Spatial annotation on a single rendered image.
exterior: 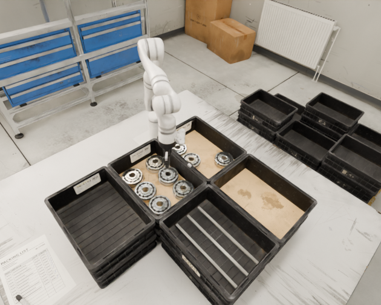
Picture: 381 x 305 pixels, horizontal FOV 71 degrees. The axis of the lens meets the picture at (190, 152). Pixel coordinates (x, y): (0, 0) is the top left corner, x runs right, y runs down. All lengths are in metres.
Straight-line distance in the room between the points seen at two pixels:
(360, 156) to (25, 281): 2.24
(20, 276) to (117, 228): 0.44
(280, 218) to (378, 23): 2.95
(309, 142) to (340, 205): 0.92
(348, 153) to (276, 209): 1.15
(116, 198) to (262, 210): 0.70
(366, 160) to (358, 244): 0.94
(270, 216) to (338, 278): 0.39
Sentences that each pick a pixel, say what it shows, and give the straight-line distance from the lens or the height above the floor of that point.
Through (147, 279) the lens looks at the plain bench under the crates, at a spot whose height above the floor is 0.70.
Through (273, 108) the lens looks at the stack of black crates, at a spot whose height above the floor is 0.49.
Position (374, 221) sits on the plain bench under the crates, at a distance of 1.74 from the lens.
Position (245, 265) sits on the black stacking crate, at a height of 0.83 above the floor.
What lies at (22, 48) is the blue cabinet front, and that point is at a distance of 2.82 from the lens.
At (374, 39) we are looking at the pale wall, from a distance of 3.91.
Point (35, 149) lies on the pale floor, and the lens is 2.97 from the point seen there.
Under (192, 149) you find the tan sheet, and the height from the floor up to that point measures 0.83.
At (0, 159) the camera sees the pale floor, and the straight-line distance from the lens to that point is 3.02.
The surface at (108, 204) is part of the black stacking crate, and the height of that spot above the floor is 0.83.
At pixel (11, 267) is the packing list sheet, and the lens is 1.47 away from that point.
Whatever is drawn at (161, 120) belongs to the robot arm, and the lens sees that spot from 1.01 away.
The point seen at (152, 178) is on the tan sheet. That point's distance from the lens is 1.37.
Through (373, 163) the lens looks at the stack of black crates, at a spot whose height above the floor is 0.49.
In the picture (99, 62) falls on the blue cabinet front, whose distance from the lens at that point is 3.16.
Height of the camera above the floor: 1.91
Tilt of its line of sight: 46 degrees down
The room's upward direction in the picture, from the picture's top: 4 degrees clockwise
